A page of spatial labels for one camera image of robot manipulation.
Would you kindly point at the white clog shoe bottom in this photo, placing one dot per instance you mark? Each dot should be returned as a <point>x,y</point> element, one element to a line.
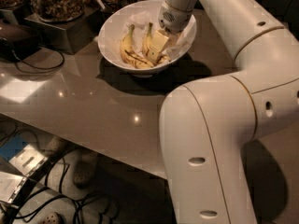
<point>52,218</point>

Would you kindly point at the dark round appliance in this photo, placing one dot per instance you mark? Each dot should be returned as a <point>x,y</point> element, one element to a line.
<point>17,41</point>

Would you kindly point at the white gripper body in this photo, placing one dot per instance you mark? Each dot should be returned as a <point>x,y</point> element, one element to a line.
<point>173,20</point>

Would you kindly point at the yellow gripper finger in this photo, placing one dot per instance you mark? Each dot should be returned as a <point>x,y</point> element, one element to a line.
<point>157,43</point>
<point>173,39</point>

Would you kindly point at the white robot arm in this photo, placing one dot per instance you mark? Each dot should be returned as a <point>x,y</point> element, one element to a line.
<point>205,123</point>

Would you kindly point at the glass jar of nuts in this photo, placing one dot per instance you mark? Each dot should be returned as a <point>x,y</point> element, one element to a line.
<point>57,10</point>

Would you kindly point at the white ceramic bowl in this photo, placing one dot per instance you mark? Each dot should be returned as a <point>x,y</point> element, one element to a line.
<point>115,28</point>

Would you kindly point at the spotted yellow banana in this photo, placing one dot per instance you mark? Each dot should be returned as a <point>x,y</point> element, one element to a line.
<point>128,54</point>
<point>146,42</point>

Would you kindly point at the dark metal stand box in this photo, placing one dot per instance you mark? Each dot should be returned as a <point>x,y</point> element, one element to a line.
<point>68,37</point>

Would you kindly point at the beige clog shoe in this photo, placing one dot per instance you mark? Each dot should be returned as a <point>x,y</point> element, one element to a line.
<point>84,169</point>
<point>55,147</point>

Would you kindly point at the blue box on floor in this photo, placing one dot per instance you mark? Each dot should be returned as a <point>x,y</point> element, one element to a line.
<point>12,147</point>

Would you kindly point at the silver metal box on floor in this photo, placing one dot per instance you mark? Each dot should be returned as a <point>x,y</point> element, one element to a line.
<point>28,160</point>

